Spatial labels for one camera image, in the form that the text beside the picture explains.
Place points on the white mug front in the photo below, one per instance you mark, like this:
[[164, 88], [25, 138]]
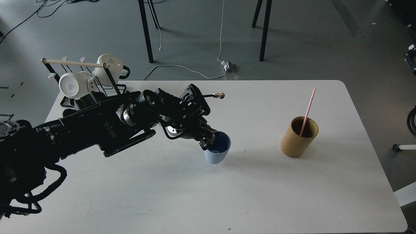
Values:
[[75, 85]]

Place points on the black wire mug rack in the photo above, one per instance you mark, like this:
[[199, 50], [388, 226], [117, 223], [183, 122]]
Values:
[[57, 68]]

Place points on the black table leg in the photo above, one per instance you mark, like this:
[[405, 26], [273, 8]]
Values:
[[265, 25], [143, 17]]

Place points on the white mug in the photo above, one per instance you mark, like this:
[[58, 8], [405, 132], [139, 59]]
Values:
[[117, 70], [75, 85]]

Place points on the white mug rear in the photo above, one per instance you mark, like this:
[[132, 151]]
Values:
[[117, 70]]

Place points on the bamboo cylinder holder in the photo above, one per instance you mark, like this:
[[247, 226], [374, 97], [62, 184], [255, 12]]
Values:
[[297, 139]]

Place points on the pink chopstick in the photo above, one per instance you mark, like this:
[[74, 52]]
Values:
[[307, 112]]

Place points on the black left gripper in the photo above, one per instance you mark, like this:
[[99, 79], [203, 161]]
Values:
[[186, 114]]

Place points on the blue plastic cup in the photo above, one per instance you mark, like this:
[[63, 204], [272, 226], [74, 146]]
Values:
[[217, 153]]

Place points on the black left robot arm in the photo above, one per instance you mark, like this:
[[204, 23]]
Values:
[[29, 155]]

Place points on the black table leg right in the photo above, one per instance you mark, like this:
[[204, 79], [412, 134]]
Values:
[[265, 25]]

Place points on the black table leg left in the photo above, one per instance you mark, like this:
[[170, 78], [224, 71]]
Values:
[[143, 17]]

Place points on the floor power socket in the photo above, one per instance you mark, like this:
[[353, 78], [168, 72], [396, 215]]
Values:
[[228, 67]]

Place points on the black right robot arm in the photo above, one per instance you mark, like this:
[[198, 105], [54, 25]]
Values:
[[409, 58]]

